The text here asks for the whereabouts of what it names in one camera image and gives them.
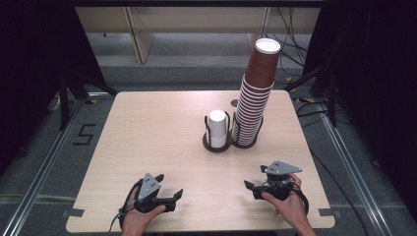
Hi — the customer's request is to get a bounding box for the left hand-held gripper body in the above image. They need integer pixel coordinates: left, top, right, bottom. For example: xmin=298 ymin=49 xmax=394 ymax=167
xmin=132 ymin=172 xmax=171 ymax=214

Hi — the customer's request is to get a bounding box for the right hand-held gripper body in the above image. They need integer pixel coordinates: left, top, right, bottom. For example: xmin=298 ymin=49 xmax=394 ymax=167
xmin=254 ymin=160 xmax=303 ymax=202

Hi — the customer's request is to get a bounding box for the stack of brown paper cups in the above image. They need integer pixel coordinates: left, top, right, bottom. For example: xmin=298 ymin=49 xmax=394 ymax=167
xmin=231 ymin=74 xmax=275 ymax=148

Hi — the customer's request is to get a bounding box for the black wire cup holder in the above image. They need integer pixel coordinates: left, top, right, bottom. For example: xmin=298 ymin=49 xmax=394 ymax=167
xmin=202 ymin=110 xmax=266 ymax=154

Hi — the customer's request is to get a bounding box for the single white paper cup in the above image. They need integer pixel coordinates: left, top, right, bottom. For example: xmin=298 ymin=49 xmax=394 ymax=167
xmin=208 ymin=109 xmax=228 ymax=138

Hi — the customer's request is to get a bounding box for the brown paper cup white base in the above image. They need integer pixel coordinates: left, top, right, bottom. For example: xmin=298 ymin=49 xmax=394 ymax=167
xmin=244 ymin=37 xmax=282 ymax=90

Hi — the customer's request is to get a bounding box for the person's right hand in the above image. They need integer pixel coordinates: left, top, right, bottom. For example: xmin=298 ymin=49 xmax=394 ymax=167
xmin=261 ymin=173 xmax=313 ymax=231

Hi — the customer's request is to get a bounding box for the person's left hand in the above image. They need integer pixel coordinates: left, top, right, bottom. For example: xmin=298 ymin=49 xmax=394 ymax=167
xmin=121 ymin=187 xmax=167 ymax=236

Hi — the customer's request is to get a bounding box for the grey tape strip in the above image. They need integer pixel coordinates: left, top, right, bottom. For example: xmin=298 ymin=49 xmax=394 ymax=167
xmin=319 ymin=207 xmax=342 ymax=219
xmin=62 ymin=207 xmax=86 ymax=218

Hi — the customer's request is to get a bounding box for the black metal stand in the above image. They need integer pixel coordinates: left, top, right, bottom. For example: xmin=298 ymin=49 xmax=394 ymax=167
xmin=58 ymin=69 xmax=120 ymax=133
xmin=283 ymin=62 xmax=339 ymax=128

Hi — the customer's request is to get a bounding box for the white plastic item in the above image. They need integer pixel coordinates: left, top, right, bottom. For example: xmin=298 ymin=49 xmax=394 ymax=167
xmin=47 ymin=93 xmax=62 ymax=113

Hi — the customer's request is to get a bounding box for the black curtain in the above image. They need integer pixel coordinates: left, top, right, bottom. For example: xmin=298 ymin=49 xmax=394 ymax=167
xmin=0 ymin=0 xmax=107 ymax=173
xmin=302 ymin=0 xmax=417 ymax=215

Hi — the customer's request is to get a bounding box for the beige wooden desk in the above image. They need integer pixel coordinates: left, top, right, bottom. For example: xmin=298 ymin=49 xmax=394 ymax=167
xmin=74 ymin=6 xmax=323 ymax=65

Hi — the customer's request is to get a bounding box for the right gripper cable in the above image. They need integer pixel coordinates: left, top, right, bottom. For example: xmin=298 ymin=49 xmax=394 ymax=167
xmin=291 ymin=185 xmax=311 ymax=216

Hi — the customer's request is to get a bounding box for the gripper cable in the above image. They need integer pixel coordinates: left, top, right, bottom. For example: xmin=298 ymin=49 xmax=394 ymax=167
xmin=109 ymin=178 xmax=146 ymax=232
xmin=291 ymin=185 xmax=311 ymax=216

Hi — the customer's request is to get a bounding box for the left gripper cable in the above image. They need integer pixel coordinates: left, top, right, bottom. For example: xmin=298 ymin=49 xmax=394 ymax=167
xmin=109 ymin=178 xmax=146 ymax=232

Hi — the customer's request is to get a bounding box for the black floor cable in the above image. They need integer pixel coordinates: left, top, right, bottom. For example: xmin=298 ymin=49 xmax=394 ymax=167
xmin=295 ymin=100 xmax=371 ymax=236

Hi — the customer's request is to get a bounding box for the bundle of black cables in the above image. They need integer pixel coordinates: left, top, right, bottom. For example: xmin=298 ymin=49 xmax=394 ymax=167
xmin=264 ymin=7 xmax=317 ymax=81

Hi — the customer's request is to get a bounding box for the black frame bar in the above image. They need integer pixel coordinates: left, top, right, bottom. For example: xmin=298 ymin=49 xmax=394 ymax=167
xmin=72 ymin=0 xmax=327 ymax=9

